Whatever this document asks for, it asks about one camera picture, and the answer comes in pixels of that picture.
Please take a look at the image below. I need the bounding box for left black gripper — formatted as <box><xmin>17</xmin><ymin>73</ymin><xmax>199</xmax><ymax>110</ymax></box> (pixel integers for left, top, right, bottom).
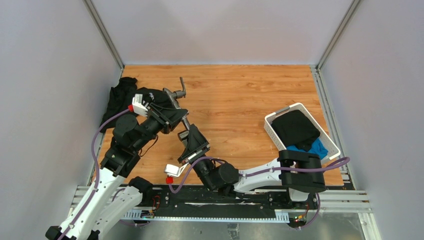
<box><xmin>132</xmin><ymin>103</ymin><xmax>188</xmax><ymax>153</ymax></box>

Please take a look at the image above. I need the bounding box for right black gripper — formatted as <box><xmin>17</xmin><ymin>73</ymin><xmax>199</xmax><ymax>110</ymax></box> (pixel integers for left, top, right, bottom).
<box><xmin>177</xmin><ymin>124</ymin><xmax>216</xmax><ymax>191</ymax></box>

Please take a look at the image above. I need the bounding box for grey tee pipe fitting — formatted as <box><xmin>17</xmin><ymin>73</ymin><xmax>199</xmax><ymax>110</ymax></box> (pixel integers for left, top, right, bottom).
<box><xmin>179</xmin><ymin>108</ymin><xmax>189</xmax><ymax>121</ymax></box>

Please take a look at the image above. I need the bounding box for grey faucet with lever handle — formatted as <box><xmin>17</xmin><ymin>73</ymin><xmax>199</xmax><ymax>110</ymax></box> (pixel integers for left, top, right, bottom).
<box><xmin>162</xmin><ymin>76</ymin><xmax>187</xmax><ymax>109</ymax></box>

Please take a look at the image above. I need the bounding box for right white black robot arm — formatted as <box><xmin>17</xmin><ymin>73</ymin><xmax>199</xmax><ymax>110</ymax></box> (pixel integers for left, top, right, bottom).
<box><xmin>178</xmin><ymin>124</ymin><xmax>326</xmax><ymax>209</ymax></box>

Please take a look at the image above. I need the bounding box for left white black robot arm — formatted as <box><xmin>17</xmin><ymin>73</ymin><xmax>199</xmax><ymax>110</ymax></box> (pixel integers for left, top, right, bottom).
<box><xmin>45</xmin><ymin>103</ymin><xmax>188</xmax><ymax>240</ymax></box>

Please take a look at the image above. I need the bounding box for black cloth with white print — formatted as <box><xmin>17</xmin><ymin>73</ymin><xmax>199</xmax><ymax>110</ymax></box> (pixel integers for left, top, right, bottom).
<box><xmin>99</xmin><ymin>77</ymin><xmax>173</xmax><ymax>133</ymax></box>

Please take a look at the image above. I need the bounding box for black cloth in basket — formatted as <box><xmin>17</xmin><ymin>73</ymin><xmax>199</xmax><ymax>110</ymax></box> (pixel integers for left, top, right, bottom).
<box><xmin>271</xmin><ymin>110</ymin><xmax>321</xmax><ymax>151</ymax></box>

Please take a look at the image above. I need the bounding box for blue cloth in basket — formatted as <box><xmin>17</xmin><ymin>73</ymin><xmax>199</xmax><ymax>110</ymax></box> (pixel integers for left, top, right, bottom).
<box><xmin>286</xmin><ymin>138</ymin><xmax>329</xmax><ymax>159</ymax></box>

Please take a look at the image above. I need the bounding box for white plastic basket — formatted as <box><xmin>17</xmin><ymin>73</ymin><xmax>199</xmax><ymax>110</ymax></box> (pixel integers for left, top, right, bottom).
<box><xmin>264</xmin><ymin>102</ymin><xmax>341</xmax><ymax>163</ymax></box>

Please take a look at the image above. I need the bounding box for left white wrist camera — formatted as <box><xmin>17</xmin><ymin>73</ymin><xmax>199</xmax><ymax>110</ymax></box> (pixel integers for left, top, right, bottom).
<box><xmin>131</xmin><ymin>93</ymin><xmax>150</xmax><ymax>117</ymax></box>

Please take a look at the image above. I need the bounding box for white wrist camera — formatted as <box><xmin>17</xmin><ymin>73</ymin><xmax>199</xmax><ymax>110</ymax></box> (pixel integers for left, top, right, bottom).
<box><xmin>131</xmin><ymin>93</ymin><xmax>150</xmax><ymax>117</ymax></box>
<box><xmin>164</xmin><ymin>163</ymin><xmax>188</xmax><ymax>178</ymax></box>

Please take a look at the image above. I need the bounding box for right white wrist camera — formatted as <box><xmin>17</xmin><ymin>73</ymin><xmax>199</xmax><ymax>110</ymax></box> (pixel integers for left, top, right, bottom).
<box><xmin>164</xmin><ymin>163</ymin><xmax>188</xmax><ymax>178</ymax></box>

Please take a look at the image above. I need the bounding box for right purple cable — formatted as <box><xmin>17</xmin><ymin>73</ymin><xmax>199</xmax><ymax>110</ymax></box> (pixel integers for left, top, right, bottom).
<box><xmin>165</xmin><ymin>156</ymin><xmax>351</xmax><ymax>195</ymax></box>

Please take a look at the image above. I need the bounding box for purple cable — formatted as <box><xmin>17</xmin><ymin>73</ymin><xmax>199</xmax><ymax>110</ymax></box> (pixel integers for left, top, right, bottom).
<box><xmin>56</xmin><ymin>105</ymin><xmax>135</xmax><ymax>240</ymax></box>
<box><xmin>165</xmin><ymin>156</ymin><xmax>351</xmax><ymax>195</ymax></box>

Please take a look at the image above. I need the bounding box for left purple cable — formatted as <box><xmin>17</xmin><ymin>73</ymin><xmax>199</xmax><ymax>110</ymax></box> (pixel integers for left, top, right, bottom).
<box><xmin>56</xmin><ymin>105</ymin><xmax>135</xmax><ymax>240</ymax></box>

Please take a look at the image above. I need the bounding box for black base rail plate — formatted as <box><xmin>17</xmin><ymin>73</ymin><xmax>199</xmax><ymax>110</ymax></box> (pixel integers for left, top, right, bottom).
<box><xmin>121</xmin><ymin>185</ymin><xmax>321</xmax><ymax>226</ymax></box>

